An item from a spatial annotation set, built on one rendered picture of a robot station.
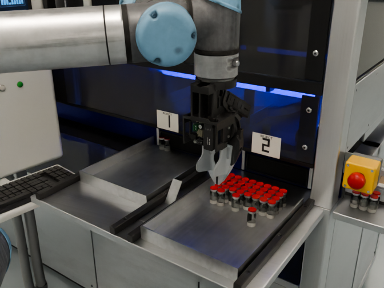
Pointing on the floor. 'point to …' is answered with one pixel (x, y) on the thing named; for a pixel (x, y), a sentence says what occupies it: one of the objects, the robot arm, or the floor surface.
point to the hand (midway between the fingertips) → (219, 176)
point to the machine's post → (333, 133)
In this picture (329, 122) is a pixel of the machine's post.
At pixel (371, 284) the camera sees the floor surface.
